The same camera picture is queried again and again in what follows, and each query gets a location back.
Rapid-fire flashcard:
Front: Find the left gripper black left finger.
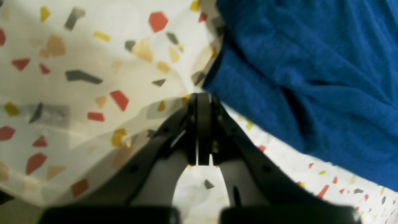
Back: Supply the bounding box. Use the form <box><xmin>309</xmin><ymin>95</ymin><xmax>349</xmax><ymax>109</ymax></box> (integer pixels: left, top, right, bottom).
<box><xmin>39</xmin><ymin>94</ymin><xmax>198</xmax><ymax>224</ymax></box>

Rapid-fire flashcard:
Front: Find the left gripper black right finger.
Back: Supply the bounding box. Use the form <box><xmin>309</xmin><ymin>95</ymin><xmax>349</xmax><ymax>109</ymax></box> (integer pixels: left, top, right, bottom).
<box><xmin>197</xmin><ymin>93</ymin><xmax>362</xmax><ymax>224</ymax></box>

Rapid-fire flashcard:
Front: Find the navy blue t-shirt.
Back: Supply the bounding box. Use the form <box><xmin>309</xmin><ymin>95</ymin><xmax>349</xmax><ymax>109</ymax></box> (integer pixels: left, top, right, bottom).
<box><xmin>203</xmin><ymin>0</ymin><xmax>398</xmax><ymax>191</ymax></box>

